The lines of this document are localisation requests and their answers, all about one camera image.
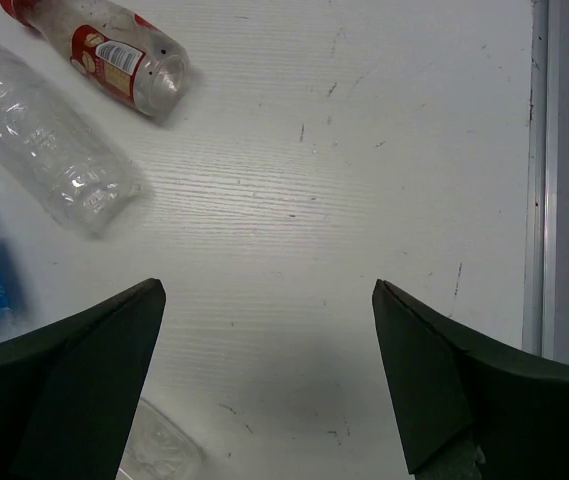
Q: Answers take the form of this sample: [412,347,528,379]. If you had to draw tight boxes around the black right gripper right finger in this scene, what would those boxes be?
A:
[372,280,569,479]

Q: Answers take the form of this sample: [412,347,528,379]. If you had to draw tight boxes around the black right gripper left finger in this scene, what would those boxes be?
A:
[0,279,166,479]

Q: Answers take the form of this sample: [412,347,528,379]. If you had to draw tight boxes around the clear ridged plastic bottle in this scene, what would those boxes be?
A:
[116,398,203,480]

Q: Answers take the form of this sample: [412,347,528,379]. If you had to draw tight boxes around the crumpled clear plastic bottle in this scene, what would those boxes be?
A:
[0,45,140,236]

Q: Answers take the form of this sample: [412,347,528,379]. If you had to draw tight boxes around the red label plastic bottle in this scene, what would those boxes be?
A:
[0,0,189,120]

